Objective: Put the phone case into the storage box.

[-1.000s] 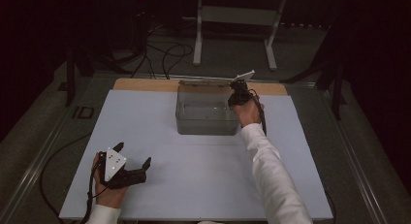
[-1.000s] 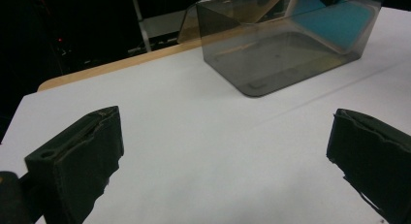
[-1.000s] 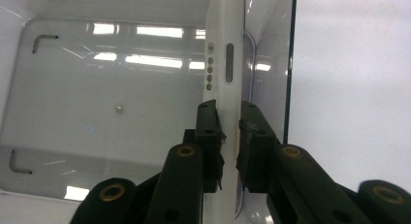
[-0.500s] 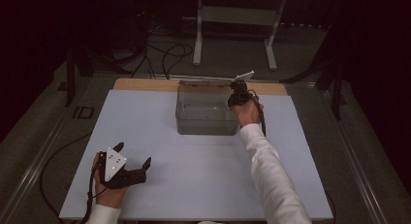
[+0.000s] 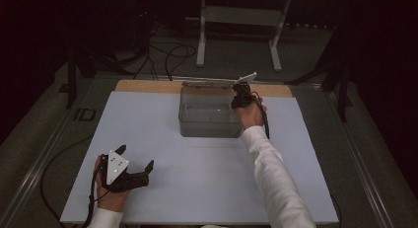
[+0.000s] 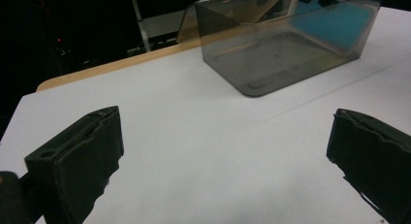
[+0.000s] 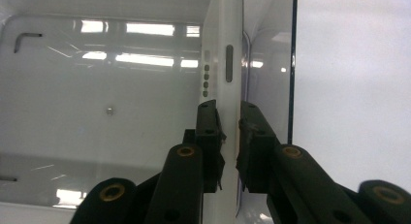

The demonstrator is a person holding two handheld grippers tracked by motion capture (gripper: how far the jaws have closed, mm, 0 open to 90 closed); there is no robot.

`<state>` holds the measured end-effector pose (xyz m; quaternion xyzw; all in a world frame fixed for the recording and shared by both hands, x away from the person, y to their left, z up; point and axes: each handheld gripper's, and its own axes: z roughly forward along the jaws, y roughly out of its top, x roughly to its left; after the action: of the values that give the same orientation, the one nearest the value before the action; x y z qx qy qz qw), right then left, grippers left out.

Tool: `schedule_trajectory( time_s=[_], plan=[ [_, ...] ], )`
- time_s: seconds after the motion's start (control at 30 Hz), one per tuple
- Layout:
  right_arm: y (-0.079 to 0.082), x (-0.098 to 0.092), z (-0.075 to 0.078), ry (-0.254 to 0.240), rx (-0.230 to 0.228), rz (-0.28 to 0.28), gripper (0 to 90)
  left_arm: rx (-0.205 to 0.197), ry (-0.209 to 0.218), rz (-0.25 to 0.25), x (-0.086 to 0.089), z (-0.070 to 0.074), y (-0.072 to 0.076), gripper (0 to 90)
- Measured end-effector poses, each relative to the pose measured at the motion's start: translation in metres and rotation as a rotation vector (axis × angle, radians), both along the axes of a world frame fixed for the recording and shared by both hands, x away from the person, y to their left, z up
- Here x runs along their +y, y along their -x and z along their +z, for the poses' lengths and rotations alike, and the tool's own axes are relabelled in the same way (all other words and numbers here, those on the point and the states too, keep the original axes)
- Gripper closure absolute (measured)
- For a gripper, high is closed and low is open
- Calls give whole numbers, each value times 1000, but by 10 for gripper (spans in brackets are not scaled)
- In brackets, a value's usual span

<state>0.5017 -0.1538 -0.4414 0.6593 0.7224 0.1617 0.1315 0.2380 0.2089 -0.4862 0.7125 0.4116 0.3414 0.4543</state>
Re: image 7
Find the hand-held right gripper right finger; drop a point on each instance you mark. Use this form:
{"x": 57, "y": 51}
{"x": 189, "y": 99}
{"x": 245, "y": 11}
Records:
{"x": 255, "y": 146}

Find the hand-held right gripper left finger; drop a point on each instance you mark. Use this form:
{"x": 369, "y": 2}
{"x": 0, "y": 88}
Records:
{"x": 208, "y": 133}

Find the clear grey plastic box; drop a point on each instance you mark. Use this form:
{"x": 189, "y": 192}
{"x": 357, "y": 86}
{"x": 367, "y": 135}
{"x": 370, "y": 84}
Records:
{"x": 97, "y": 88}

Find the small silver screw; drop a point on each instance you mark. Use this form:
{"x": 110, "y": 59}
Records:
{"x": 110, "y": 111}

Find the white table mat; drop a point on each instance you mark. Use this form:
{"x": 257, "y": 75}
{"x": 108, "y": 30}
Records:
{"x": 355, "y": 88}

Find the small hex key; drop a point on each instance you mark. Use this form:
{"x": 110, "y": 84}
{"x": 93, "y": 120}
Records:
{"x": 19, "y": 39}

